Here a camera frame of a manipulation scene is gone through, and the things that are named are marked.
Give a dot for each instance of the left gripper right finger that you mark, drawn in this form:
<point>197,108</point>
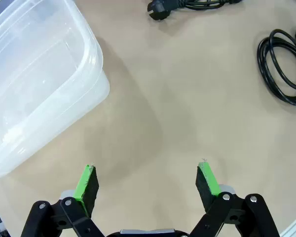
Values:
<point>207,187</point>

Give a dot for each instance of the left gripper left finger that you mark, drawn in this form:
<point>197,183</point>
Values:
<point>88,187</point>

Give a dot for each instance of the clear plastic storage container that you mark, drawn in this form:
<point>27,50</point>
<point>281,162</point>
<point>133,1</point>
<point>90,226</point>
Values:
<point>39,74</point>

